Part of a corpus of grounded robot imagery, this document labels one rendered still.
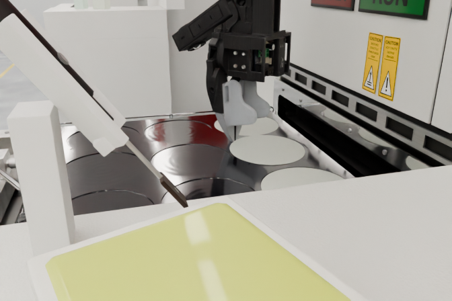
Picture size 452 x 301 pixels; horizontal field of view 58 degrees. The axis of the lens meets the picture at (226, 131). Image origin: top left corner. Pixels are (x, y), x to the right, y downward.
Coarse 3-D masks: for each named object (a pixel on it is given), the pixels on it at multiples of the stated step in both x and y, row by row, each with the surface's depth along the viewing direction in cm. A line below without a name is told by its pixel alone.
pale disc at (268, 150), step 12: (240, 144) 56; (252, 144) 56; (264, 144) 56; (276, 144) 56; (288, 144) 56; (300, 144) 56; (240, 156) 52; (252, 156) 52; (264, 156) 53; (276, 156) 53; (288, 156) 53; (300, 156) 53
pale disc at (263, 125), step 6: (258, 120) 66; (264, 120) 66; (270, 120) 66; (216, 126) 63; (246, 126) 63; (252, 126) 63; (258, 126) 63; (264, 126) 63; (270, 126) 63; (276, 126) 63; (240, 132) 61; (246, 132) 61; (252, 132) 61; (258, 132) 61; (264, 132) 61
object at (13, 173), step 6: (12, 156) 58; (12, 174) 53; (0, 180) 51; (18, 180) 56; (0, 186) 49; (6, 186) 50; (12, 186) 53; (0, 192) 48; (6, 192) 50; (12, 192) 53; (0, 198) 47; (6, 198) 50; (0, 204) 47; (6, 204) 50; (0, 210) 47; (0, 216) 47; (0, 222) 47
